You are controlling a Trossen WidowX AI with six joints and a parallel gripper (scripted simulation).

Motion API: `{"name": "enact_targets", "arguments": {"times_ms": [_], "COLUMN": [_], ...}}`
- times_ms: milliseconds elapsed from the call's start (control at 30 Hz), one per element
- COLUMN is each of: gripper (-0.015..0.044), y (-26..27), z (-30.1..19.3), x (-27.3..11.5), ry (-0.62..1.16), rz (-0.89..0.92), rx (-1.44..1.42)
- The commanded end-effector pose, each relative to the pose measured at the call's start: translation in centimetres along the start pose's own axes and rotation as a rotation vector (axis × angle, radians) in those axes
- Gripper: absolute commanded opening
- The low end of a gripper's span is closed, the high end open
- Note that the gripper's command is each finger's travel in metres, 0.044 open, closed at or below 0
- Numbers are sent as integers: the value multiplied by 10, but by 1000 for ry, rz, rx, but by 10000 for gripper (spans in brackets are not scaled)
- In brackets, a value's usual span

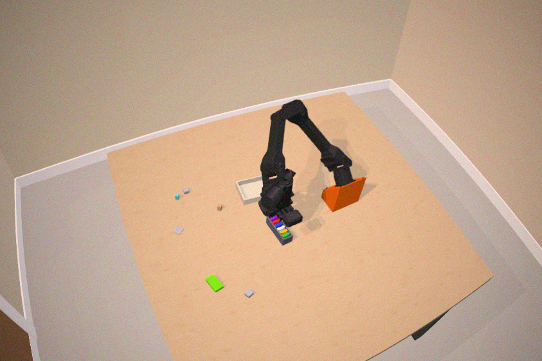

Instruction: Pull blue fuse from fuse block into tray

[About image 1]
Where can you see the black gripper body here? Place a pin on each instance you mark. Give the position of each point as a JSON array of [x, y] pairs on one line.
[[290, 217]]

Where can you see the green rectangular block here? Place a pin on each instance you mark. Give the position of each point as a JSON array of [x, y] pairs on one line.
[[214, 283]]

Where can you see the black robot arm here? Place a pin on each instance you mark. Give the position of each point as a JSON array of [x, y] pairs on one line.
[[273, 162]]

